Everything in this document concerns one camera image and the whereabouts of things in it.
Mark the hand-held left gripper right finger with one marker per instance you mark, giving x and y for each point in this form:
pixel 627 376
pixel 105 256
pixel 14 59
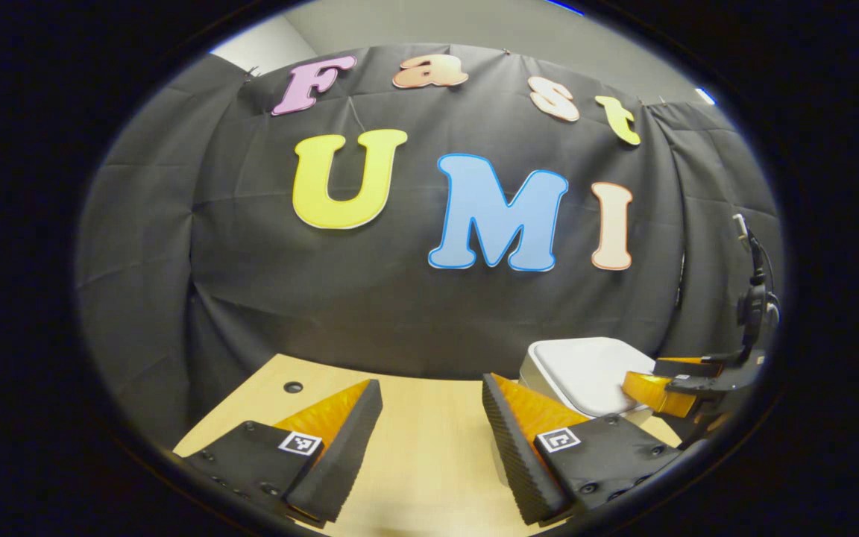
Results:
pixel 520 462

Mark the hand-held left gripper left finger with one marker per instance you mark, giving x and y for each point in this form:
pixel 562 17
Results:
pixel 332 462

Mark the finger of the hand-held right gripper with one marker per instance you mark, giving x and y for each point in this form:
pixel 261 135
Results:
pixel 690 367
pixel 657 394

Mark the white desktop garbage bin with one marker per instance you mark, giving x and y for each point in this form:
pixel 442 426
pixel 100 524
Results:
pixel 586 369

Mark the wooden desktop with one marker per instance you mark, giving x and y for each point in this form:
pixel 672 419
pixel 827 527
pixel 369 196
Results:
pixel 429 447

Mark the black backdrop cloth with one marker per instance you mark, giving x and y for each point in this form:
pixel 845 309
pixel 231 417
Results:
pixel 400 313

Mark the ceiling light panel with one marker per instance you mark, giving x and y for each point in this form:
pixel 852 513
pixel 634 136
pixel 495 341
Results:
pixel 705 95

